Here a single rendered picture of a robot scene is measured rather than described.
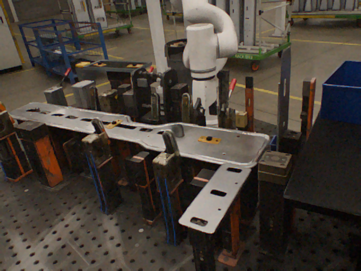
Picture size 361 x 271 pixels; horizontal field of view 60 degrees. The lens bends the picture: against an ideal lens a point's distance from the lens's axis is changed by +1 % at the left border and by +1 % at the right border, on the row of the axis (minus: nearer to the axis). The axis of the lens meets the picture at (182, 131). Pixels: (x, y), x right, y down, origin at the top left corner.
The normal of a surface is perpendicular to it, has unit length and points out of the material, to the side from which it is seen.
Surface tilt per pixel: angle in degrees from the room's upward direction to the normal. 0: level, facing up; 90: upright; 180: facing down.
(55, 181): 90
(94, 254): 0
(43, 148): 90
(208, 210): 0
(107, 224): 0
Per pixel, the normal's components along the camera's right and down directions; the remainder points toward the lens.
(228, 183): -0.11, -0.88
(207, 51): 0.15, 0.45
